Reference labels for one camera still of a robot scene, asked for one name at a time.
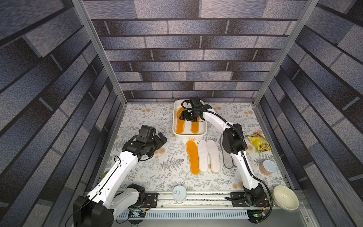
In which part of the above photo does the green cabbage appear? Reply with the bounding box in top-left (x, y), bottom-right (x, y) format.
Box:
top-left (100, 171), bottom-right (108, 181)

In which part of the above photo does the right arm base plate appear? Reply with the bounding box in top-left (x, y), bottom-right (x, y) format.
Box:
top-left (228, 192), bottom-right (270, 208)

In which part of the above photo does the white plastic storage box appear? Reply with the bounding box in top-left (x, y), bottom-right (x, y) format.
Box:
top-left (172, 99), bottom-right (208, 139)

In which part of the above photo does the round tin can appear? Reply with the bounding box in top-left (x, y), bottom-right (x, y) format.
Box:
top-left (259, 160), bottom-right (278, 176)

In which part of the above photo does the left white insole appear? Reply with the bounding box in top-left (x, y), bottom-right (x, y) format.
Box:
top-left (198, 140), bottom-right (208, 173)

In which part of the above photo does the yellow snack bag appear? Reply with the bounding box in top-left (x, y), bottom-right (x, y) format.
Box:
top-left (247, 132), bottom-right (273, 153)

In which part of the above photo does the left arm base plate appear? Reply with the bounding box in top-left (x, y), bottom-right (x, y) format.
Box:
top-left (141, 193), bottom-right (158, 209)

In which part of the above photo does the aluminium front rail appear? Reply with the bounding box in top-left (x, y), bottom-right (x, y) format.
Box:
top-left (113, 190), bottom-right (310, 211)

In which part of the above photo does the floral patterned table mat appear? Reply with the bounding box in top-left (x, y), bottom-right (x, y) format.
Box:
top-left (102, 103), bottom-right (286, 191)

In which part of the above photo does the left grey insole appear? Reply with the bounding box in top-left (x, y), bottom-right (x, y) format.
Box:
top-left (220, 135), bottom-right (234, 169)

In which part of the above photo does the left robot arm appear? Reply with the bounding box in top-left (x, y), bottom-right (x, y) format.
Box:
top-left (70, 125), bottom-right (167, 227)

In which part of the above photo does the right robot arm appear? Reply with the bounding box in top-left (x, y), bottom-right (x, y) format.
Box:
top-left (179, 97), bottom-right (273, 208)

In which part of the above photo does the white insole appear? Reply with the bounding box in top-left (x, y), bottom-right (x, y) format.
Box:
top-left (207, 140), bottom-right (221, 174)
top-left (198, 140), bottom-right (208, 173)

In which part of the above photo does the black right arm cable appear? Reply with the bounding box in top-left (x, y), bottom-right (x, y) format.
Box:
top-left (181, 99), bottom-right (273, 222)

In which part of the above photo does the right white insole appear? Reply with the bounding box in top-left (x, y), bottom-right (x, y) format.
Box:
top-left (207, 140), bottom-right (221, 174)

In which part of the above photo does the cream ceramic bowl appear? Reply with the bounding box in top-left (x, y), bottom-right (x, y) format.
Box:
top-left (273, 185), bottom-right (299, 211)

